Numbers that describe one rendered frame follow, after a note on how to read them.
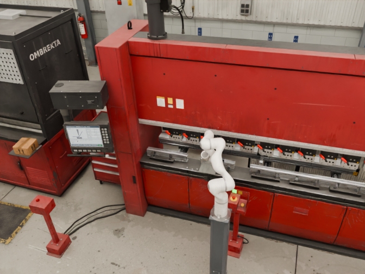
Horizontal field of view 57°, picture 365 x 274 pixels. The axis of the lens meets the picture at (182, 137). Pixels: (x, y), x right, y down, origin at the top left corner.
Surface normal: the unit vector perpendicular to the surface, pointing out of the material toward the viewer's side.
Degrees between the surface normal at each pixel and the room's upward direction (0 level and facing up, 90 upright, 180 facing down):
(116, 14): 90
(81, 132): 90
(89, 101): 90
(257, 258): 0
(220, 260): 90
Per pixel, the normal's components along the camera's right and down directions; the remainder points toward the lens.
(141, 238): -0.04, -0.81
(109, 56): -0.30, 0.56
